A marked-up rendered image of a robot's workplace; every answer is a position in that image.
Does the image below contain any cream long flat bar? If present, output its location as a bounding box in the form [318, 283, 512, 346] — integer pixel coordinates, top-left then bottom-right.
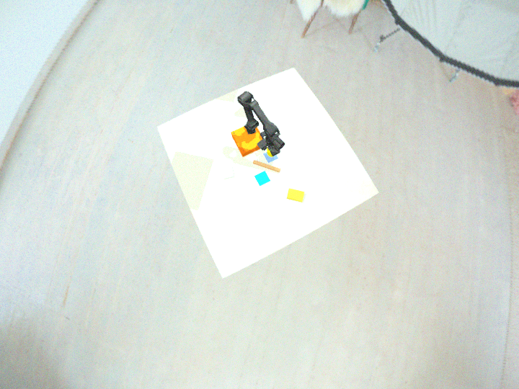
[253, 160, 281, 173]

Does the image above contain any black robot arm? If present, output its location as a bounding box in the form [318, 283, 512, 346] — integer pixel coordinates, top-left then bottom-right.
[237, 91, 285, 151]

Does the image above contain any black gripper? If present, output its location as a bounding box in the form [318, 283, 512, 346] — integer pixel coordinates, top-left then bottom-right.
[260, 131, 281, 156]

